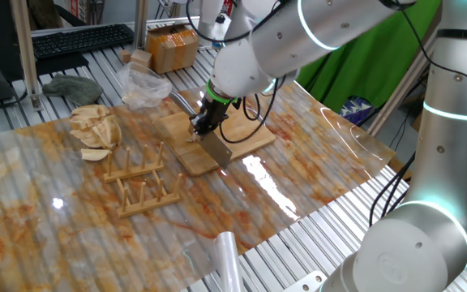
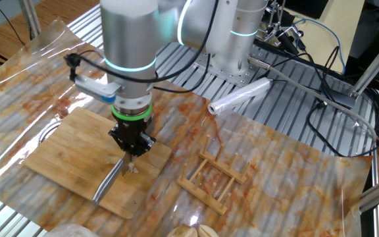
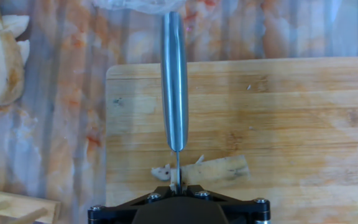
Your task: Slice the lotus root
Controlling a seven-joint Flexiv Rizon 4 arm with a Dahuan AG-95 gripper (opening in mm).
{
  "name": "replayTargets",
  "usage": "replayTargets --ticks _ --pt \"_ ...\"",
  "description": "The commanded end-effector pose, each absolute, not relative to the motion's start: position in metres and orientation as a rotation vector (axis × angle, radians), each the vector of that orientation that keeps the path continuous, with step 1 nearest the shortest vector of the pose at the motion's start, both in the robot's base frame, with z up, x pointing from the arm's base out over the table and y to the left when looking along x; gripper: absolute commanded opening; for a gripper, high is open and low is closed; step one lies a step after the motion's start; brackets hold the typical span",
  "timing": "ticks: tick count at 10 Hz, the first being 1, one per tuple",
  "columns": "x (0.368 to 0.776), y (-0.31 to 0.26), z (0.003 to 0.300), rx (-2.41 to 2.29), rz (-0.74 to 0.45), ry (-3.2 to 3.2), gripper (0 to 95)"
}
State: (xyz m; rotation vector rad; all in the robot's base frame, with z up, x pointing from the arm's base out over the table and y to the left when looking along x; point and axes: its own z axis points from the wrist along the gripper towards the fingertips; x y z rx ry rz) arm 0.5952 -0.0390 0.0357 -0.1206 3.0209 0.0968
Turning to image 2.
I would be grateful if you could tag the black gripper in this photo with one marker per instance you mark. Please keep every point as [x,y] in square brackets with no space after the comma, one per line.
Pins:
[133,131]

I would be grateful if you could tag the lotus root piece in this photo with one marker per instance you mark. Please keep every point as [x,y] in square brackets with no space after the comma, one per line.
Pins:
[113,160]

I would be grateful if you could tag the steel cleaver knife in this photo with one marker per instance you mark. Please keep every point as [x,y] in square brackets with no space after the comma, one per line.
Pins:
[107,184]

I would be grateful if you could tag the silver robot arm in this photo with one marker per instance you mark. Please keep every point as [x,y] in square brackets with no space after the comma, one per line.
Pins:
[130,33]

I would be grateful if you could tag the pale lotus wedge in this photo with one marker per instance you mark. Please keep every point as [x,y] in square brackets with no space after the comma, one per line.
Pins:
[207,232]

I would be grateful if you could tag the bamboo cutting board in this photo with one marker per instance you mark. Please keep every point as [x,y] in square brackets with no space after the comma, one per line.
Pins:
[67,148]

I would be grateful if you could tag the wooden peg rack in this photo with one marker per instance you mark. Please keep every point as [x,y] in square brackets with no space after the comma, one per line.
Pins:
[209,187]

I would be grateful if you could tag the clear plastic film roll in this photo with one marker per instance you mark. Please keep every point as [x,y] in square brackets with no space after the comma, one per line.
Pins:
[239,97]

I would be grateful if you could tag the marble pattern plastic sheet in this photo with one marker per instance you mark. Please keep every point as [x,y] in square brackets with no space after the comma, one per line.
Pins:
[275,184]

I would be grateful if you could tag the metal clamp stand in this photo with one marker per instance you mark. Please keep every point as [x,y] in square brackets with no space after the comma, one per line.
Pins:
[283,33]

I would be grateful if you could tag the black monitor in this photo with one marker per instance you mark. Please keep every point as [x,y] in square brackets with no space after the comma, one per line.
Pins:
[311,8]

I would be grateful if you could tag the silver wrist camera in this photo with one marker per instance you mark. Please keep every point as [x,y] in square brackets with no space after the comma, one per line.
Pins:
[94,88]

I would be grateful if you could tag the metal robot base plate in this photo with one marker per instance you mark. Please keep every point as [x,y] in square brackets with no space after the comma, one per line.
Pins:
[216,70]

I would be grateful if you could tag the grey post foot bracket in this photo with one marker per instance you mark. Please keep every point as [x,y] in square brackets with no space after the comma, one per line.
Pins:
[341,98]

